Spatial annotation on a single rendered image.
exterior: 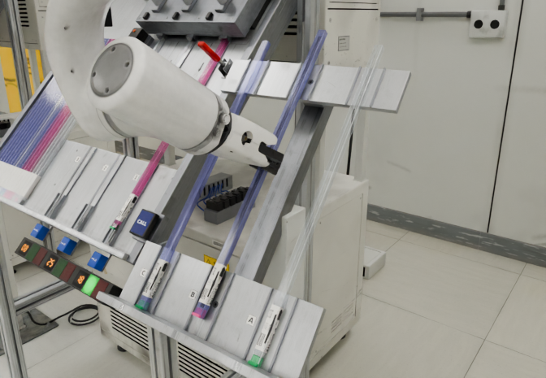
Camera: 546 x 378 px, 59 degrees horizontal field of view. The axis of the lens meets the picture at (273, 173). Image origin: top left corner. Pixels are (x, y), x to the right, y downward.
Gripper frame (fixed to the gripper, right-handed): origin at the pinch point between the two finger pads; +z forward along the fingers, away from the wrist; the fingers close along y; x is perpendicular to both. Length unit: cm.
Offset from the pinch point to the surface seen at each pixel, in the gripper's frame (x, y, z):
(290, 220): 7.5, -3.1, 7.6
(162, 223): 14.4, 20.8, 4.4
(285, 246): 11.7, -2.9, 9.0
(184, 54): -25, 44, 17
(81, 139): -8, 166, 83
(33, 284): 62, 155, 79
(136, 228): 16.8, 23.8, 1.8
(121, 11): -39, 80, 21
